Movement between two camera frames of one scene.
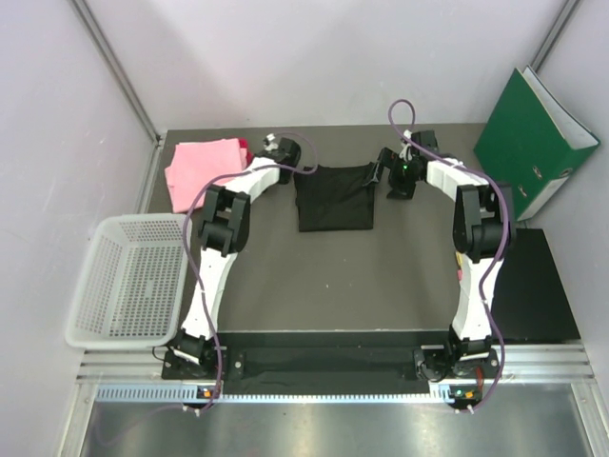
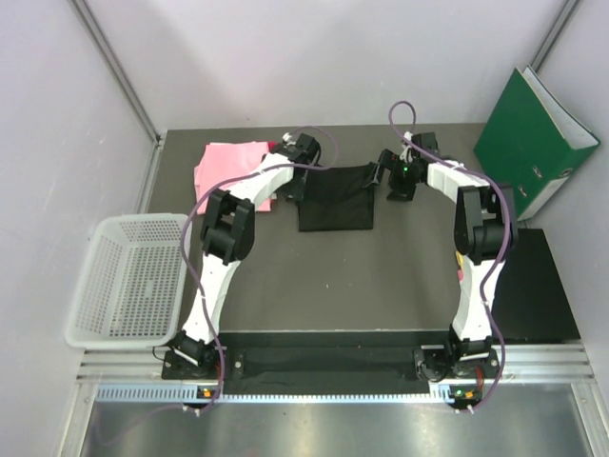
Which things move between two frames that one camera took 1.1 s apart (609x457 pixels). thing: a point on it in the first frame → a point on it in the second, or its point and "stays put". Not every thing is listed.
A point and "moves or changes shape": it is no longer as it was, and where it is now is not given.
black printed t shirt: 335,198 stays put
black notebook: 530,299 stays put
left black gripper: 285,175 → 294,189
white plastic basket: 132,289 stays put
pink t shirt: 192,164 moves or changes shape
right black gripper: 392,160 stays put
